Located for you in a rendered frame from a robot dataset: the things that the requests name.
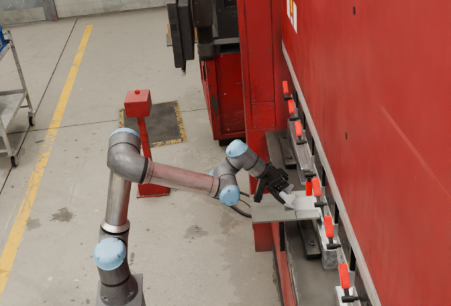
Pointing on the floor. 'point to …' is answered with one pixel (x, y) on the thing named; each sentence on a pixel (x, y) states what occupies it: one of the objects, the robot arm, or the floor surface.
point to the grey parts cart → (13, 103)
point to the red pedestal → (137, 109)
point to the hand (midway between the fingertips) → (290, 202)
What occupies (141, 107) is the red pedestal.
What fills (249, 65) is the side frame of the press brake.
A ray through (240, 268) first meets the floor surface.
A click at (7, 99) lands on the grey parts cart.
